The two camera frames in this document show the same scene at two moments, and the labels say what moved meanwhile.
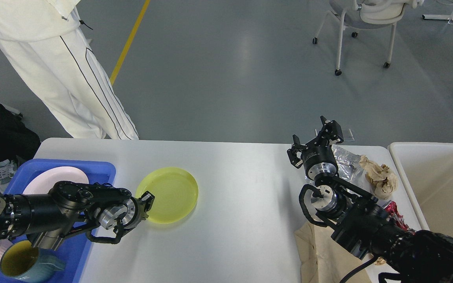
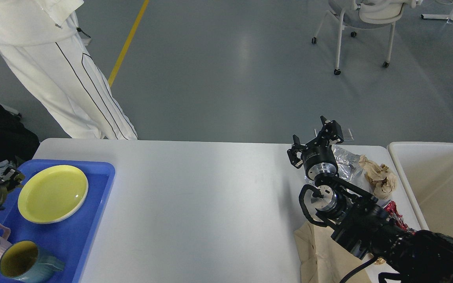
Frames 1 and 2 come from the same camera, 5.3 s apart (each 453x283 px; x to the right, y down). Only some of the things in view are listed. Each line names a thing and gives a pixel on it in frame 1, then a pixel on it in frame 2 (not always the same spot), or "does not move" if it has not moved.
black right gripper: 319,159 does not move
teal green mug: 21,262 does not move
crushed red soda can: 391,208 does not move
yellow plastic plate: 175,192 → 52,194
